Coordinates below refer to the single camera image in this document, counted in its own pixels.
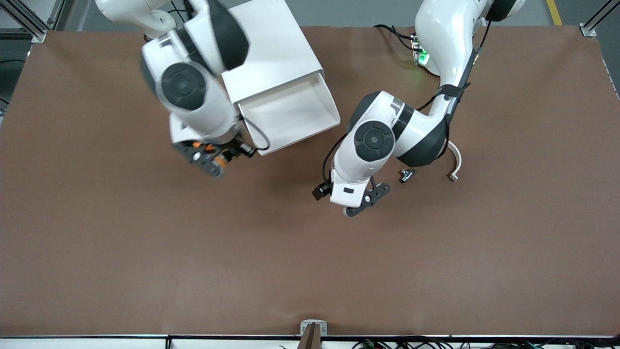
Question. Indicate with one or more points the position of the chrome tee fitting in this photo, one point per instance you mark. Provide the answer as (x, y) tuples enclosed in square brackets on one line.
[(406, 176)]

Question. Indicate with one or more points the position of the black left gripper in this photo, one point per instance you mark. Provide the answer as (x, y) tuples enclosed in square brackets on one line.
[(320, 191)]

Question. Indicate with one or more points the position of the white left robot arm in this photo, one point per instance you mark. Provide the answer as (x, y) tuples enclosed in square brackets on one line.
[(373, 140)]

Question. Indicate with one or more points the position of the grey metal bracket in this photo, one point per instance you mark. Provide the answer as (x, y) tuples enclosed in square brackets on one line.
[(314, 323)]

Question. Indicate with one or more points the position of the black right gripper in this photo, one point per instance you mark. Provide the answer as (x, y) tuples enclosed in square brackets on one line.
[(236, 151)]

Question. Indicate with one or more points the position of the white table front rail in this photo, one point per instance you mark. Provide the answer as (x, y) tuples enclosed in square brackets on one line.
[(97, 341)]

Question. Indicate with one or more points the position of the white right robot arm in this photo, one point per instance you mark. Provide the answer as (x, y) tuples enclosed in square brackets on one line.
[(193, 87)]

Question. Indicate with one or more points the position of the aluminium frame post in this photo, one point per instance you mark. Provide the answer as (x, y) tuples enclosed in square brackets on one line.
[(29, 22), (598, 19)]

